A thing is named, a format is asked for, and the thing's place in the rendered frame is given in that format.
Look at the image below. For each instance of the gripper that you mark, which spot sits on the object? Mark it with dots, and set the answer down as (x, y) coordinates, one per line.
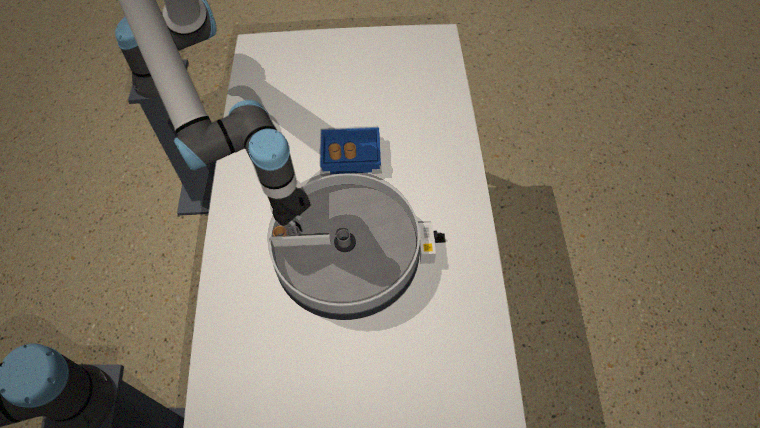
(289, 204)

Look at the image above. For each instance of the bronze bushing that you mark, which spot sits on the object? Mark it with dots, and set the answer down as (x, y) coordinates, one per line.
(278, 230)
(354, 150)
(336, 151)

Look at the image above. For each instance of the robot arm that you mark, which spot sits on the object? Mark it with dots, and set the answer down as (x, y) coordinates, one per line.
(83, 404)
(166, 48)

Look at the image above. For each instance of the blue crate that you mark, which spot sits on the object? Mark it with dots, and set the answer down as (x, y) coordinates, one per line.
(368, 160)

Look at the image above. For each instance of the grey turntable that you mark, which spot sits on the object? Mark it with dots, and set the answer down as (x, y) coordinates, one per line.
(356, 279)

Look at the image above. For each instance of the steel bushing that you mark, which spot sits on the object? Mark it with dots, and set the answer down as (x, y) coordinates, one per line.
(344, 240)

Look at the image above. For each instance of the white control box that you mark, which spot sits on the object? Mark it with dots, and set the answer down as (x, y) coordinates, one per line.
(430, 246)

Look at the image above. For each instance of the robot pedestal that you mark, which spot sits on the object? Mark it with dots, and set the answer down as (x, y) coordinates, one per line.
(109, 372)
(181, 166)

